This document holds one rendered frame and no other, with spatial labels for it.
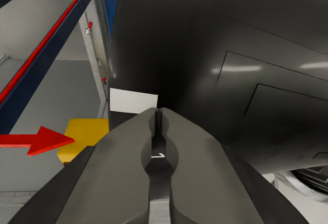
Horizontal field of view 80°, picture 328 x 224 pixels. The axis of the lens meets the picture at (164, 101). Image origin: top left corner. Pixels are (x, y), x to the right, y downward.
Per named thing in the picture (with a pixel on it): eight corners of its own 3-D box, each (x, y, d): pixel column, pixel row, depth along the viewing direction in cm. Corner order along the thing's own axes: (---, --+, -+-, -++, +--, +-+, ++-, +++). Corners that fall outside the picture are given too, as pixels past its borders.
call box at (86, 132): (124, 149, 56) (119, 187, 49) (88, 150, 56) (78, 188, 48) (116, 112, 45) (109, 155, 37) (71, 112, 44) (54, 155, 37)
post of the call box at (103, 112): (113, 105, 59) (107, 141, 50) (103, 105, 59) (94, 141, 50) (112, 98, 57) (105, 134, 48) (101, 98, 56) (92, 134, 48)
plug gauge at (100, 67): (107, 85, 51) (99, 59, 46) (102, 85, 51) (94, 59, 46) (108, 82, 52) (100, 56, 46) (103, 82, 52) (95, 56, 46)
